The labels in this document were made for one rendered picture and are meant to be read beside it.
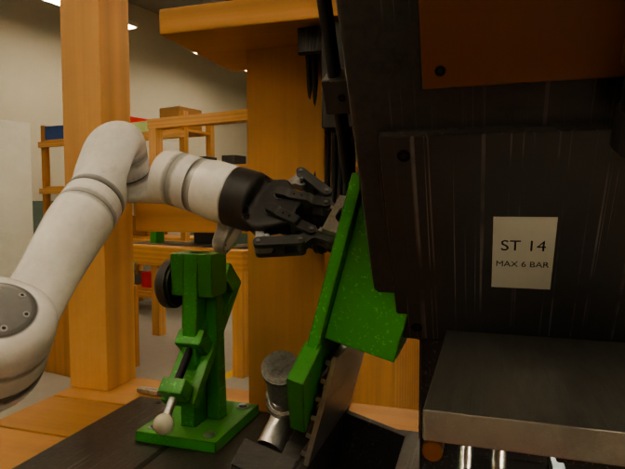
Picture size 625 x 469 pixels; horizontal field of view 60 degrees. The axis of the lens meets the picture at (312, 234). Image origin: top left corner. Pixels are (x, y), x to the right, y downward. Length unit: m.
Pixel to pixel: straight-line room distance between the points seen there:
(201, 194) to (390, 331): 0.28
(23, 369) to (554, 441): 0.40
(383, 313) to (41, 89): 8.61
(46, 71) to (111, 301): 8.07
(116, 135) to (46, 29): 8.54
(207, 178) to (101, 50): 0.53
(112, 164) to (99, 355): 0.53
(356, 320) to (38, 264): 0.33
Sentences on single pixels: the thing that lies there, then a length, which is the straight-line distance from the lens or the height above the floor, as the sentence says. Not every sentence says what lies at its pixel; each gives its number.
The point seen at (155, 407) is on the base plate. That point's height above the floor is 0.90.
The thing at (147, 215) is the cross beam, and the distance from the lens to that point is 1.15.
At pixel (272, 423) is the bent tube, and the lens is 0.62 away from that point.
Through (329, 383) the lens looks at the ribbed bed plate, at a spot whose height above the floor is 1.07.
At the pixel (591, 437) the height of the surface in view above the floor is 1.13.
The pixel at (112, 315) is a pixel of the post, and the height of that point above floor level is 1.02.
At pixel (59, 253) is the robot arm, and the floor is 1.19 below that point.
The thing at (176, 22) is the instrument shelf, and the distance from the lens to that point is 0.90.
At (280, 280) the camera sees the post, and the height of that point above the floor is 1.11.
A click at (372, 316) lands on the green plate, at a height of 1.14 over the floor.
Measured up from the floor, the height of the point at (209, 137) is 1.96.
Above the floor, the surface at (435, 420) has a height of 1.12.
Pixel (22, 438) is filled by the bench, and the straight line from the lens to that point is 1.00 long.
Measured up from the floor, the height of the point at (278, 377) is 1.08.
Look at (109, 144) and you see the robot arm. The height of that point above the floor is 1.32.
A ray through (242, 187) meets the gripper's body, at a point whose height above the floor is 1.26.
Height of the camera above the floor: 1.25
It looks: 4 degrees down
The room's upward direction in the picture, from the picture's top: straight up
